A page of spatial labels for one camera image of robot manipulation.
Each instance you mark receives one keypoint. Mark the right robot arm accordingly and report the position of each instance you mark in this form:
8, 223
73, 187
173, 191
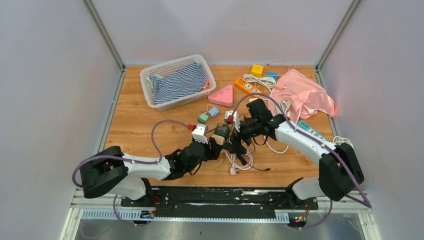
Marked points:
339, 171

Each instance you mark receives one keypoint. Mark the orange power strip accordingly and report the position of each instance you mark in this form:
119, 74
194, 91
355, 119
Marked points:
245, 87

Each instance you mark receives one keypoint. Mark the green patterned cube socket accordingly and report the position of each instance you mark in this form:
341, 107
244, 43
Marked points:
223, 130

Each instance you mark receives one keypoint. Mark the pink triangular power strip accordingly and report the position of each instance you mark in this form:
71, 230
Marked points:
223, 97

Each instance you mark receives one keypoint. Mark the white plastic basket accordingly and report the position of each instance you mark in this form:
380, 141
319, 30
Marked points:
166, 68

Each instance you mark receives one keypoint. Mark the pink cloth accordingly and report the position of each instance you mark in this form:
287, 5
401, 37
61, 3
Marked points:
305, 96

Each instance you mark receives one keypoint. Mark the yellow cube socket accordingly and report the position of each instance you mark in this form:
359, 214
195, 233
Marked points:
257, 70

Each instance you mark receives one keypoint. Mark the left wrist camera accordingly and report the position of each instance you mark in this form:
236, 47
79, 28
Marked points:
199, 134

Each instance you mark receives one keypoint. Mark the blue plug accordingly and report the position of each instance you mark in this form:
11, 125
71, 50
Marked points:
213, 112

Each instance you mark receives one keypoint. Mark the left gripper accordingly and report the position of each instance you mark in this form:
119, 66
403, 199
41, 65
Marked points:
213, 152

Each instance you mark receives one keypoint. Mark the green plug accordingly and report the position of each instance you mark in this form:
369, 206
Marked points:
203, 118

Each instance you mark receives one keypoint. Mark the small blue cube socket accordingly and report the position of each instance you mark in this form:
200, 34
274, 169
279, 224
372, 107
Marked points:
274, 75

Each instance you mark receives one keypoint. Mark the blue white striped cloth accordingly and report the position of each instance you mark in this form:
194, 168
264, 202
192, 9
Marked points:
182, 83

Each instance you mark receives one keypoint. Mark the teal power strip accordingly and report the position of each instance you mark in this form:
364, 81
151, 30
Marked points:
305, 126

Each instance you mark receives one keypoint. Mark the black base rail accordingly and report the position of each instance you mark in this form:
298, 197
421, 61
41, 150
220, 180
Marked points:
221, 202

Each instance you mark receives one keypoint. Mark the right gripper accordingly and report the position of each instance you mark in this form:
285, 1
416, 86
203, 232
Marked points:
237, 147

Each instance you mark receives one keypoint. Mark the beige wooden cube socket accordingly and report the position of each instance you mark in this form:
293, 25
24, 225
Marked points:
220, 140

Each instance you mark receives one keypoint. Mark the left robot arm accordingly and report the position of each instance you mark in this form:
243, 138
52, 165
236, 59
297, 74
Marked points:
113, 172

